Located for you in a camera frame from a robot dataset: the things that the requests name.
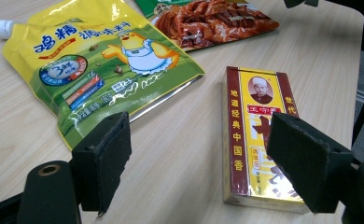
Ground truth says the green packet with red meat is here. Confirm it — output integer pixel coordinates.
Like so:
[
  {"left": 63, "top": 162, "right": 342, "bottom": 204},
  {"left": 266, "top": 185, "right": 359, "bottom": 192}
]
[{"left": 134, "top": 0, "right": 281, "bottom": 52}]

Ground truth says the yellow snack packet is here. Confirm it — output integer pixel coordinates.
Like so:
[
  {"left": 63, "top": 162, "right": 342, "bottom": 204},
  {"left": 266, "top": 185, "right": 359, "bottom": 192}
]
[{"left": 0, "top": 0, "right": 206, "bottom": 151}]

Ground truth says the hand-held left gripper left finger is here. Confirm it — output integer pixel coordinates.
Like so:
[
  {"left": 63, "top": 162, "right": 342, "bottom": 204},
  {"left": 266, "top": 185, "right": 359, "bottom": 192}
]
[{"left": 71, "top": 111, "right": 133, "bottom": 217}]

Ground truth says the yellow and red seasoning box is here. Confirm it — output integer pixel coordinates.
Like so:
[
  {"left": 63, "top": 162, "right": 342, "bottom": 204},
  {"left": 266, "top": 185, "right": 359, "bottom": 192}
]
[{"left": 221, "top": 65, "right": 313, "bottom": 215}]

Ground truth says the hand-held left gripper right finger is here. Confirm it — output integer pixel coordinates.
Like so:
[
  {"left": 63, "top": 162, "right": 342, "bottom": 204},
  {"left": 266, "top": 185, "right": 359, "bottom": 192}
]
[{"left": 266, "top": 112, "right": 355, "bottom": 215}]

